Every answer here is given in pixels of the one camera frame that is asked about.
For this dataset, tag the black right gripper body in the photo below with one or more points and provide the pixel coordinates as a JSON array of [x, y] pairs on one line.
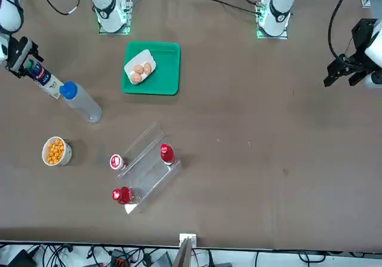
[[21, 50]]

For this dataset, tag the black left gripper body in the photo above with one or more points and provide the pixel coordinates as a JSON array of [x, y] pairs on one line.
[[362, 34]]

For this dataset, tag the blue white milk carton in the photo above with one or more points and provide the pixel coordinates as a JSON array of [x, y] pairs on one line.
[[47, 80]]

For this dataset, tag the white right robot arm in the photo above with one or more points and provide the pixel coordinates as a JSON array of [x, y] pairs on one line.
[[106, 4]]

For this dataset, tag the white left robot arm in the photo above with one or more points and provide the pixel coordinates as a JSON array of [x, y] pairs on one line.
[[280, 1]]

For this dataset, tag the clear acrylic display stand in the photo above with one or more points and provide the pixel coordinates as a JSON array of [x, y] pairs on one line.
[[152, 174]]

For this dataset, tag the clear bottle with blue cap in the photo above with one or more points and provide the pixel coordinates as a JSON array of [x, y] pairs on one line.
[[82, 104]]

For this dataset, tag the paper cup of orange snacks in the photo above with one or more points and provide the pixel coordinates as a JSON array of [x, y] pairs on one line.
[[55, 152]]

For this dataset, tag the brown egg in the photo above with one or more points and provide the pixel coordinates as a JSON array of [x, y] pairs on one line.
[[135, 77], [138, 69], [148, 67]]

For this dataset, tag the white egg holder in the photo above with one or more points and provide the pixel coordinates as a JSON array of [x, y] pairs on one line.
[[140, 58]]

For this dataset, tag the green plastic tray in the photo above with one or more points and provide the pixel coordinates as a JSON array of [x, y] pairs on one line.
[[167, 70]]

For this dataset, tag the small red cola can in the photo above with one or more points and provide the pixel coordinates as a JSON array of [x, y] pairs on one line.
[[116, 161]]

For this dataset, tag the red cola bottle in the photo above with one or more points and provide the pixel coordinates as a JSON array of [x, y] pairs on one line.
[[167, 155], [122, 195]]

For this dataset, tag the black power adapter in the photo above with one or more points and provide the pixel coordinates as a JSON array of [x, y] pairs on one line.
[[21, 258]]

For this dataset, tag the black orange connector device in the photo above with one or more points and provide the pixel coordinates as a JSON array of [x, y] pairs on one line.
[[118, 259]]

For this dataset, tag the grey power adapter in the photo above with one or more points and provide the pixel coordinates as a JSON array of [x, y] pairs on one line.
[[163, 260]]

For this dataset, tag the aluminium corner bracket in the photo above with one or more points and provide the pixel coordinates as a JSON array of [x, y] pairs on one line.
[[366, 1]]

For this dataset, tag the aluminium frame post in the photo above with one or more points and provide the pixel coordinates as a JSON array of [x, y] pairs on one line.
[[185, 249]]

